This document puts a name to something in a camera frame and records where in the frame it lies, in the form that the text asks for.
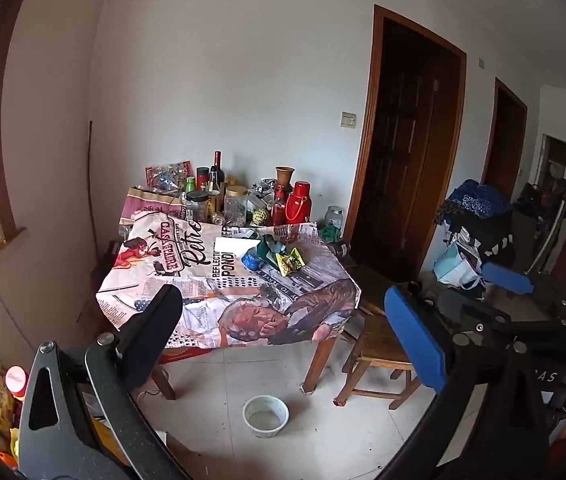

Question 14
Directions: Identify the flat cardboard piece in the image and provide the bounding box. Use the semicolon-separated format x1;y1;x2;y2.
162;429;226;480

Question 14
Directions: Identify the black clothes pile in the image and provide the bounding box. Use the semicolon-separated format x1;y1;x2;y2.
435;207;516;271

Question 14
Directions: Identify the black bag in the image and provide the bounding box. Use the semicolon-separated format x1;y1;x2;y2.
514;181;544;219

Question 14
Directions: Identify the table with printed tablecloth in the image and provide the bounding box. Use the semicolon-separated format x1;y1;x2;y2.
96;219;362;350

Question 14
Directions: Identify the red sauce bottle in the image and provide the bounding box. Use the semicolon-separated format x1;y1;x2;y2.
271;186;288;227

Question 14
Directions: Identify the red snack package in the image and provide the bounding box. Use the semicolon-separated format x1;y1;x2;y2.
145;161;194;194

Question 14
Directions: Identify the pink printed sack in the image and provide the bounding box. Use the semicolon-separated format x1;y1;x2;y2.
122;185;190;227

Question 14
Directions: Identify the wooden window frame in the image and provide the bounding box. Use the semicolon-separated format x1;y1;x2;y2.
0;0;44;241

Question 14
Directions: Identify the dark wooden door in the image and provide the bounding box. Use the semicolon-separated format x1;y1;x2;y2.
349;3;467;283
480;77;529;202

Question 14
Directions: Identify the brown ceramic vase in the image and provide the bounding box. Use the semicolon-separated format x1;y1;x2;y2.
275;166;297;191

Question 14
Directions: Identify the wooden table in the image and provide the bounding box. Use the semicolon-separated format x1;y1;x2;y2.
150;330;344;402

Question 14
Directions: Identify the plastic jar yellow lid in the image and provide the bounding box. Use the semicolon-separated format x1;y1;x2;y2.
224;186;249;227

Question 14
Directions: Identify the clear jar black lid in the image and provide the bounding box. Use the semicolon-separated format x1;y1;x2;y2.
185;190;210;224

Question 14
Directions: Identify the yellow green wrapper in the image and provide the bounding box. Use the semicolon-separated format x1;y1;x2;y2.
275;247;309;277

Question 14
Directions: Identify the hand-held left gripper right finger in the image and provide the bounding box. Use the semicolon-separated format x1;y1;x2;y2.
378;285;554;480

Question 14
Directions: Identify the red white round lid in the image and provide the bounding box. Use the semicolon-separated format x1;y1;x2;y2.
5;365;30;397

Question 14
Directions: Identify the dark wine bottle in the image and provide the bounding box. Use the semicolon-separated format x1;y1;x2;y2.
211;151;226;197

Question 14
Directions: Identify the light blue plastic bag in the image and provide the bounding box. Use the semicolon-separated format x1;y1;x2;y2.
432;241;484;292

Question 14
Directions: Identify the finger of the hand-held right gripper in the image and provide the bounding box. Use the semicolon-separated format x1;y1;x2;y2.
481;261;536;296
415;282;512;347

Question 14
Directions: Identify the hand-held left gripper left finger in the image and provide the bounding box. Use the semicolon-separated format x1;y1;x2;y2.
18;285;184;480

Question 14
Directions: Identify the white round tub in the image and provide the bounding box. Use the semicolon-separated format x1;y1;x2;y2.
242;395;290;439

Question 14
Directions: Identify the clear bottle black cap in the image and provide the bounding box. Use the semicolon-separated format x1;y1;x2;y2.
206;167;222;212

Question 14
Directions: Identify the wooden stool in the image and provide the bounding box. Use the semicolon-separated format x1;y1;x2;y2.
334;305;425;411

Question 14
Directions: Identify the clear glass jar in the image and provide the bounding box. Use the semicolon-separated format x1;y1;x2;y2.
325;205;345;234

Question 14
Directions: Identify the blue patterned cloth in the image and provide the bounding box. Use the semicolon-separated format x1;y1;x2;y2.
444;179;514;222

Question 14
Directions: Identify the red thermos flask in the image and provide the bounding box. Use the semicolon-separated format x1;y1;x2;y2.
285;180;313;225

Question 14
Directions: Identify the brown cardboard panel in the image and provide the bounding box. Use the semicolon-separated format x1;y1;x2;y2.
0;227;115;363

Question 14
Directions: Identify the thin wooden stick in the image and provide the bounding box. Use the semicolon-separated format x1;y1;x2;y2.
87;120;100;261

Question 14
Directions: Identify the thin cable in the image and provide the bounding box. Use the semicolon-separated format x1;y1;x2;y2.
137;367;170;403

